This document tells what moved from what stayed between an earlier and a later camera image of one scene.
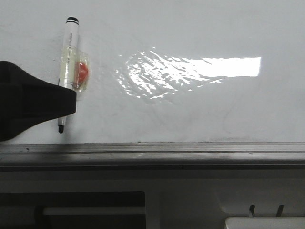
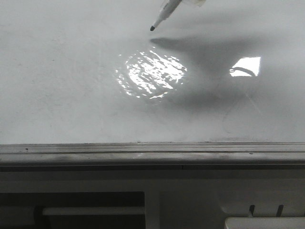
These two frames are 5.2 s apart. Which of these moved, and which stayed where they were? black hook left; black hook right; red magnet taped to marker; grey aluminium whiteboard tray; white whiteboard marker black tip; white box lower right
Moved: red magnet taped to marker; white whiteboard marker black tip
Stayed: white box lower right; grey aluminium whiteboard tray; black hook left; black hook right
